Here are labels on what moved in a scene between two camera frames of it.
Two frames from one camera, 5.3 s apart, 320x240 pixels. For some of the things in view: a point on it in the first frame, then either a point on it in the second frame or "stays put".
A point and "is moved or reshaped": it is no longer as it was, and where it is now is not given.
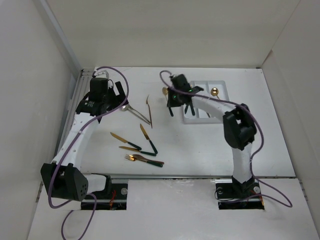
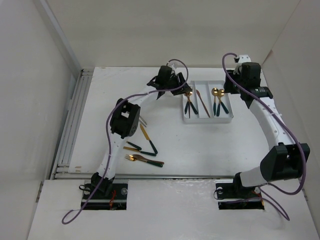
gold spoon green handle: x=165 y=91 is moved or reshaped
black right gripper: x=171 y=102 -> x=228 y=87
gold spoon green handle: x=214 y=92 stays put
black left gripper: x=117 y=99 -> x=178 y=78
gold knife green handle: x=146 y=135 stays put
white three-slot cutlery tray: x=201 y=116 stays put
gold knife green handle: x=149 y=153 stays put
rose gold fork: x=149 y=112 is moved or reshaped
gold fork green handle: x=131 y=157 stays put
